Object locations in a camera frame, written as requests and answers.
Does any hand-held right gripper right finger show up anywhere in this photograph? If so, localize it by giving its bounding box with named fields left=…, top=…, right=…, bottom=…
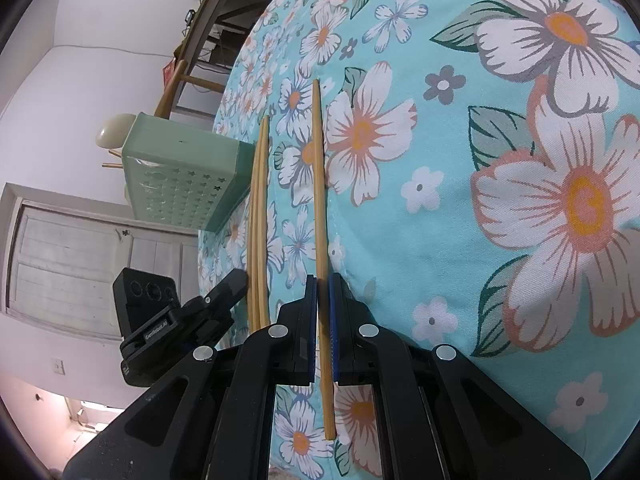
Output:
left=327, top=272, right=591, bottom=480

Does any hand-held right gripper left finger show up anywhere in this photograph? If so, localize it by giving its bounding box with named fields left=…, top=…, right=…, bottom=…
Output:
left=62, top=274, right=321, bottom=480

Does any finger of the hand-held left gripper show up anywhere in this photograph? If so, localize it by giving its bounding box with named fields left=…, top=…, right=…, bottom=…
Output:
left=202, top=269, right=250, bottom=312

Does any bundle of bamboo chopsticks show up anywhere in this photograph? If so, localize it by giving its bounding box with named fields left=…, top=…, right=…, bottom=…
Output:
left=246, top=115, right=273, bottom=333

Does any green star-cut utensil holder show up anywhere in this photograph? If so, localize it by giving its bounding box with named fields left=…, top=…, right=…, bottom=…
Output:
left=121, top=112, right=253, bottom=233

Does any white panel door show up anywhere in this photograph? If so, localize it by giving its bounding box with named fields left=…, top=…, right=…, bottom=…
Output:
left=5, top=182, right=201, bottom=341

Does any floral turquoise quilt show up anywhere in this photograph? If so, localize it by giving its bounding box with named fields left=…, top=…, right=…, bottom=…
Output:
left=197, top=0, right=640, bottom=480

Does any wooden chair dark seat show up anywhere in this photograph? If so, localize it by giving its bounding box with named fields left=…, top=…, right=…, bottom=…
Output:
left=154, top=57, right=226, bottom=120

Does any wooden table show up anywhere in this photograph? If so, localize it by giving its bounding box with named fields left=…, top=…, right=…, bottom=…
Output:
left=172, top=0, right=301, bottom=61

